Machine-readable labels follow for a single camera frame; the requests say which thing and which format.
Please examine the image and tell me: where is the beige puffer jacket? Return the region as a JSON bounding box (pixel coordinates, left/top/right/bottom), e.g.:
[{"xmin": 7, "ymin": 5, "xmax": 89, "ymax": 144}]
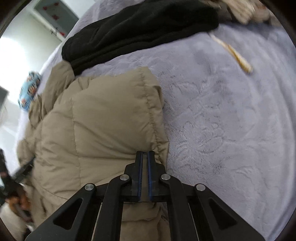
[{"xmin": 16, "ymin": 60, "xmax": 172, "ymax": 241}]

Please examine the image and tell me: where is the person's left hand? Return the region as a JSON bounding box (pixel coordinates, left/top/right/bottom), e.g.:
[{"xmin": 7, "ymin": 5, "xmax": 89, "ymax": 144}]
[{"xmin": 6, "ymin": 185, "xmax": 31, "ymax": 217}]

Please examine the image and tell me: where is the blue monkey print pillow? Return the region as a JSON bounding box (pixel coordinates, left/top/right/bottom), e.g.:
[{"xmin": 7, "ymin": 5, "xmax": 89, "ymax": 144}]
[{"xmin": 18, "ymin": 71, "xmax": 41, "ymax": 112}]

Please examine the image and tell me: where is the black knit sweater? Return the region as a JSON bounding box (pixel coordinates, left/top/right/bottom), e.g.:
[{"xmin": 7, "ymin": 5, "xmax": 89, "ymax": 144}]
[{"xmin": 62, "ymin": 1, "xmax": 219, "ymax": 75}]

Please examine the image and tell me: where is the cream striped garment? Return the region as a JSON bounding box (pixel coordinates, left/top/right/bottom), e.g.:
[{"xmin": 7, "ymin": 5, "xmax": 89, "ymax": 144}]
[{"xmin": 205, "ymin": 0, "xmax": 271, "ymax": 74}]

